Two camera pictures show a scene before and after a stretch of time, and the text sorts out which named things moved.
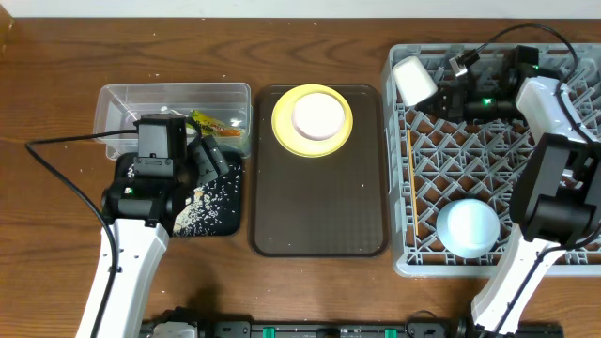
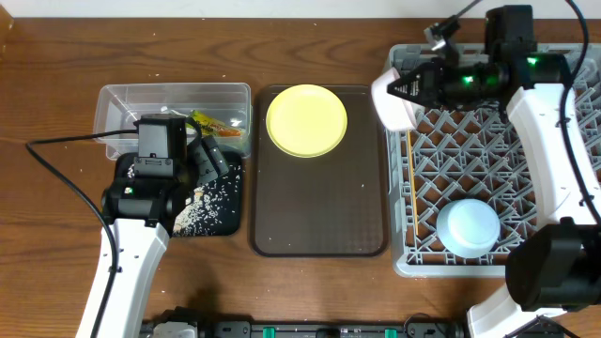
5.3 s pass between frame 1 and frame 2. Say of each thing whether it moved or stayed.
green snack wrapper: stayed
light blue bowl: stayed
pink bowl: moved
